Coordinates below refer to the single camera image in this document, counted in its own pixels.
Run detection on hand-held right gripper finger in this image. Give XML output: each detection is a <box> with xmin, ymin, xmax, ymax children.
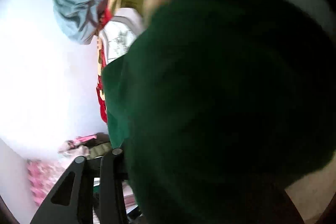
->
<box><xmin>31</xmin><ymin>148</ymin><xmax>129</xmax><ymax>224</ymax></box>

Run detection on green and white varsity jacket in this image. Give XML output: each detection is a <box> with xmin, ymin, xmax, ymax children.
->
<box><xmin>101</xmin><ymin>0</ymin><xmax>336</xmax><ymax>224</ymax></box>

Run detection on pile of clothes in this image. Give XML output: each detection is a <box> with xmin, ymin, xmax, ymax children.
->
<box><xmin>26</xmin><ymin>133</ymin><xmax>113</xmax><ymax>207</ymax></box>

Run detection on pink plastic toy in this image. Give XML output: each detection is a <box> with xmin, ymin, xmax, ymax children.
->
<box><xmin>75</xmin><ymin>134</ymin><xmax>97</xmax><ymax>144</ymax></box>

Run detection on white diamond-pattern floral cloth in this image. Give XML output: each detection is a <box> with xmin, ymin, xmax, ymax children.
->
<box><xmin>98</xmin><ymin>8</ymin><xmax>145</xmax><ymax>65</ymax></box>

